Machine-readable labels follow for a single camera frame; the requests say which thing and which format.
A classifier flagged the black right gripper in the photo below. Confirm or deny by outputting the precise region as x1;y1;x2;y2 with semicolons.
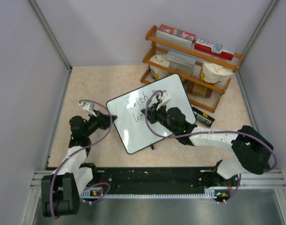
143;101;178;134

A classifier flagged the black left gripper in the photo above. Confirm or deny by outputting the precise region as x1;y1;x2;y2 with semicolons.
83;109;117;137

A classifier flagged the white whiteboard black frame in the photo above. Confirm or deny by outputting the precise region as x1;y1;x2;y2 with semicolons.
106;74;196;154

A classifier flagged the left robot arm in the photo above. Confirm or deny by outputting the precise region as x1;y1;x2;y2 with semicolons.
41;110;117;218

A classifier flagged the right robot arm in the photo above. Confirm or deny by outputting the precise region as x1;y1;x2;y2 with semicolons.
141;104;274;186

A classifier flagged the white paper bag left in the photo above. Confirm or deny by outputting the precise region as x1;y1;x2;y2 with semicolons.
149;54;170;80

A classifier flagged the white paper bag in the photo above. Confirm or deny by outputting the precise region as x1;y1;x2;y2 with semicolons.
200;61;234;84
149;54;170;80

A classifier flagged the brown scouring pad pack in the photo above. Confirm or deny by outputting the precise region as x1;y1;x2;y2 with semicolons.
186;81;213;98

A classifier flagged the black yellow drink can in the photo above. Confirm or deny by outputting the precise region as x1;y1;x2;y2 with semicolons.
191;106;215;127

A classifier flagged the clear plastic box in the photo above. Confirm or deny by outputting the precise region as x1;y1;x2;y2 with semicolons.
166;51;196;74

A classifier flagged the orange wooden shelf rack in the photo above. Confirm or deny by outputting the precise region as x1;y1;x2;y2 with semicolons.
140;24;244;113

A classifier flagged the white paper bag right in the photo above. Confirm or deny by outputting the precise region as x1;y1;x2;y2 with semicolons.
200;61;234;84

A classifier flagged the red white box left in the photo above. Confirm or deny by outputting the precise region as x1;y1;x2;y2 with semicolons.
156;24;196;48

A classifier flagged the red white box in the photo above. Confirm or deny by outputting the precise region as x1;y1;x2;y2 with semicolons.
156;24;196;48
194;38;235;61

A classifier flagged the red white box right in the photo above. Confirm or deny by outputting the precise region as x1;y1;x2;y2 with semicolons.
194;38;235;61

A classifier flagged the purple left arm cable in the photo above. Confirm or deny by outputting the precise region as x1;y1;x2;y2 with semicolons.
50;100;113;219

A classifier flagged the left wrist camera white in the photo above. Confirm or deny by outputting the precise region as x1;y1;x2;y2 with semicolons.
79;101;95;114

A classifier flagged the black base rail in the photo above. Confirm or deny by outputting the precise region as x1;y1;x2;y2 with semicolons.
85;163;243;194

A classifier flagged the grey cable duct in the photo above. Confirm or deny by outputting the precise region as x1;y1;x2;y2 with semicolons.
80;187;230;200

